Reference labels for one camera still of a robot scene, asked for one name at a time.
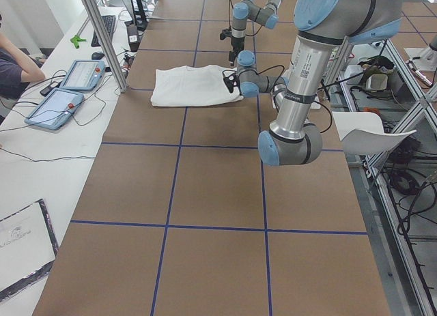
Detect black keyboard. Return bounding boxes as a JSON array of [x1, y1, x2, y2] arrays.
[[91, 15, 117, 47]]

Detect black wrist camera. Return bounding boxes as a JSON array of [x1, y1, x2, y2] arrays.
[[219, 27, 232, 41], [222, 69, 238, 93]]

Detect white long-sleeve printed shirt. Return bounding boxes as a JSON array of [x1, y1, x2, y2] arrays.
[[151, 65, 243, 107]]

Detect aluminium frame post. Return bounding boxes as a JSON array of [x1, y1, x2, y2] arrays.
[[81, 0, 128, 93]]

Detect blue teach pendant far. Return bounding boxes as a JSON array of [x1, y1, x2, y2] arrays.
[[59, 60, 105, 92]]

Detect blue teach pendant near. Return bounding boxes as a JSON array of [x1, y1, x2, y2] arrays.
[[25, 88, 84, 130]]

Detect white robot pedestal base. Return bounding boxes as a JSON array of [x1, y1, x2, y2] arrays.
[[305, 87, 321, 109]]

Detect white plastic chair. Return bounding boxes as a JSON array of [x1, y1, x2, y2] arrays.
[[332, 111, 416, 155]]

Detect seated person dark shirt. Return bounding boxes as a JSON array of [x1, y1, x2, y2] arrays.
[[0, 14, 46, 126]]

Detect white board black border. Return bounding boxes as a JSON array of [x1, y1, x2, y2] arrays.
[[1, 199, 59, 302]]

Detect green plastic clamp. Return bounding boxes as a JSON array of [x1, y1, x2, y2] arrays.
[[70, 35, 87, 49]]

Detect blue teach pendant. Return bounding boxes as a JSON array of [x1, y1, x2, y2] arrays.
[[25, 88, 84, 130], [59, 60, 105, 92]]

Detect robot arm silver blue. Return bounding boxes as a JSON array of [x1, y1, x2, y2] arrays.
[[231, 0, 404, 166], [220, 0, 283, 66]]

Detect black power adapter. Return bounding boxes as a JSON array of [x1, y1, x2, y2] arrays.
[[126, 25, 141, 52]]

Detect black computer mouse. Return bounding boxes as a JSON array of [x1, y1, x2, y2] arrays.
[[91, 52, 104, 60]]

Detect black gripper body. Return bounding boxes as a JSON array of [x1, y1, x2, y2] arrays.
[[231, 36, 244, 53]]

